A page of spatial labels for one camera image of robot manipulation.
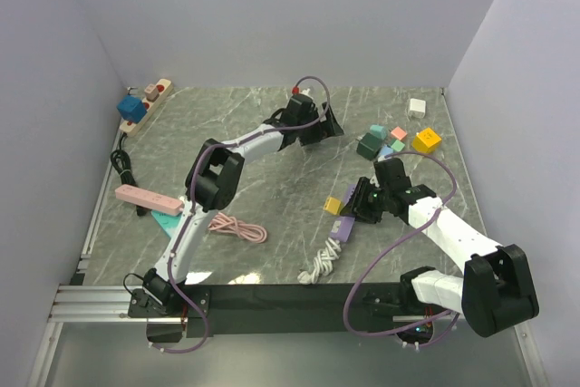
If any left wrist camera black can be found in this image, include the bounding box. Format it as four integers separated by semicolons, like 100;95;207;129
280;93;318;126

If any black coiled cable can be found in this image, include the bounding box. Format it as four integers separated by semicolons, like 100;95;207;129
111;131;149;218

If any white plug adapter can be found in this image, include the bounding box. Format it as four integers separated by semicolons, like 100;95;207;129
407;98;427;119

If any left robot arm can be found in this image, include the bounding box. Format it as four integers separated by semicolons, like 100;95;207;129
142;93;343;316

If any blue cube socket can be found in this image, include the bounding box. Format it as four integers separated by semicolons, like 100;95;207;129
117;95;147;123

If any dusty pink plug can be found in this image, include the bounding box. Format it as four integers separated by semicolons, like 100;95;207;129
144;83;160;102

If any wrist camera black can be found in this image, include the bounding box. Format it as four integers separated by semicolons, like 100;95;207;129
280;93;318;126
374;158;411;192

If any white cable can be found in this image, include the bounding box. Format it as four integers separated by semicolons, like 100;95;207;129
297;237;343;286

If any mint green plug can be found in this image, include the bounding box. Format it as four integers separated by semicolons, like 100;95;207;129
391;140;405;152

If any pink power strip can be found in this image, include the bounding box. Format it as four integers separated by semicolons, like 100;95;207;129
113;183;268;244

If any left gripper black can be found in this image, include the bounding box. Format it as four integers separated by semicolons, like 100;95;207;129
296;102;343;147

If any teal power strip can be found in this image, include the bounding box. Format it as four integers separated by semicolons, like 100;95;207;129
150;210;181;238

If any aluminium rail frame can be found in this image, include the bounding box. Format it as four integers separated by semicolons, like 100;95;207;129
26;150;545;387

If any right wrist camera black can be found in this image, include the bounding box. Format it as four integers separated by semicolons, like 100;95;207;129
374;158;411;192

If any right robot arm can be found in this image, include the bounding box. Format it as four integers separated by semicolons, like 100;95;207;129
345;177;539;337

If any salmon pink plug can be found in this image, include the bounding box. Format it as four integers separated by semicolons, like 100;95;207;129
391;126;408;141

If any black mounting base bar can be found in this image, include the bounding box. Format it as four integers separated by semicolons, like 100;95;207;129
126;285;454;345

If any yellow white plug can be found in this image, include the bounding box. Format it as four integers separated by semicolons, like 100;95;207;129
324;196;343;216

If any dark green cube socket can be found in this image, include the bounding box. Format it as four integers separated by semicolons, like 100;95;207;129
356;132;383;160

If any beige red power strip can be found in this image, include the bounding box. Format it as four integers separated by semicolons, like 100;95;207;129
119;79;174;137

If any teal blue plug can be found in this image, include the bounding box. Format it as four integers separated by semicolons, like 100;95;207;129
369;124;388;140

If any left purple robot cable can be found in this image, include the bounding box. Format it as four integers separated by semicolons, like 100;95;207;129
147;74;331;356

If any light blue plug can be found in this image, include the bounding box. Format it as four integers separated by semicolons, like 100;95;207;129
377;146;393;161

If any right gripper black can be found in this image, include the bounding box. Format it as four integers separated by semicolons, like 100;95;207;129
340;177;391;225

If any yellow cube socket adapter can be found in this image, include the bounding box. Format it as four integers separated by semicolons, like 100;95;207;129
411;128;442;154

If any purple power strip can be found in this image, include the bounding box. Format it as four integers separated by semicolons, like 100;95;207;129
329;184;356;243

